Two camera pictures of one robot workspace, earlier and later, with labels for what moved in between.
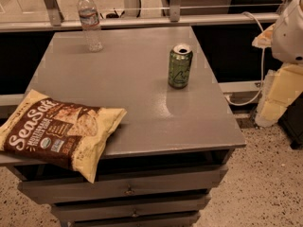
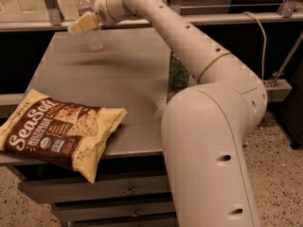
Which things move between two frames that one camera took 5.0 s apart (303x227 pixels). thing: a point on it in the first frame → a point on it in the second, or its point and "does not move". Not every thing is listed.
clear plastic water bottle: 89,18 does not move
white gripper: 290,35 → 106,10
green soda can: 180,66 does not move
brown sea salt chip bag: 58,132 does not move
